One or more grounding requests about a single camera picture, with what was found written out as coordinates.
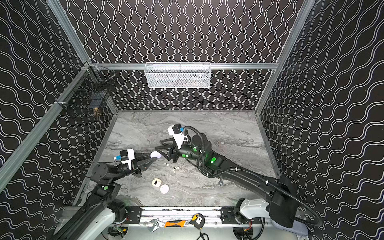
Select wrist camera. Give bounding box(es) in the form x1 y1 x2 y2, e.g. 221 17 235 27
167 124 190 149
114 149 135 170

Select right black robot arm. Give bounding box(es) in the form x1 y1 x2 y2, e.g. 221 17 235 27
155 134 324 228

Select adjustable wrench orange handle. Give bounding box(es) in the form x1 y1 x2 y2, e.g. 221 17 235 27
148 219 190 233

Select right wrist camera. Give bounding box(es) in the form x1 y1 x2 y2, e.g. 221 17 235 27
167 124 190 149

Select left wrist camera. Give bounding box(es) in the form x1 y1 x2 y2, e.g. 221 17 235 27
114 149 135 170

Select cream earbud charging case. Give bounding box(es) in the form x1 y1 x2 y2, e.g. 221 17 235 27
152 178 163 188

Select black wire basket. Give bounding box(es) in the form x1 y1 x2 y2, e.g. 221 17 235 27
59 66 117 122

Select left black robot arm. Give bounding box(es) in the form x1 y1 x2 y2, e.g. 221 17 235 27
52 149 162 240

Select white wire mesh basket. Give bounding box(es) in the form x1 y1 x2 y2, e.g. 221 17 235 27
144 62 212 89

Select yellow black tape measure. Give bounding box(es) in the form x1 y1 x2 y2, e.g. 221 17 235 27
190 213 206 230

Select purple earbud charging case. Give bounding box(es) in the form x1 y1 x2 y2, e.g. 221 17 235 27
150 151 162 159

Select grey cloth pad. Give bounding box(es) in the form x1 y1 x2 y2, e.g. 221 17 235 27
281 221 308 237

